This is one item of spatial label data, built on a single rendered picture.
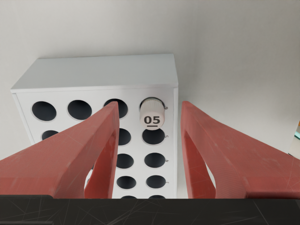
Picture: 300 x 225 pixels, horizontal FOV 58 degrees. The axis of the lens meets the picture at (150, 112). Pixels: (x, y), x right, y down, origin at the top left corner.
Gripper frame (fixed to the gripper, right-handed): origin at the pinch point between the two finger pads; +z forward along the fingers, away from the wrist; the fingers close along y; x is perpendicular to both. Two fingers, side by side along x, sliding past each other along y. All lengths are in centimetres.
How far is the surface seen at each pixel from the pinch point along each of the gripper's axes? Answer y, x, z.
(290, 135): -10.3, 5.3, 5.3
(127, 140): 1.3, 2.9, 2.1
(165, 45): -0.9, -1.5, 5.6
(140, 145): 0.5, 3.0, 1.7
